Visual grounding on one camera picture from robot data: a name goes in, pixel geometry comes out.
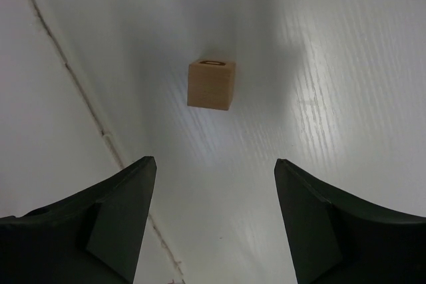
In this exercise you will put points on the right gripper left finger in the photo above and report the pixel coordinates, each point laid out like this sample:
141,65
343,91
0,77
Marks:
93,236

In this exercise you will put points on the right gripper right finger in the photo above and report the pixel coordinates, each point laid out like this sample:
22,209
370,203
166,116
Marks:
337,237

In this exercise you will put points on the lone light wood cube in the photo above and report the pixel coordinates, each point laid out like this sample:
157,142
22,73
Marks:
211,84

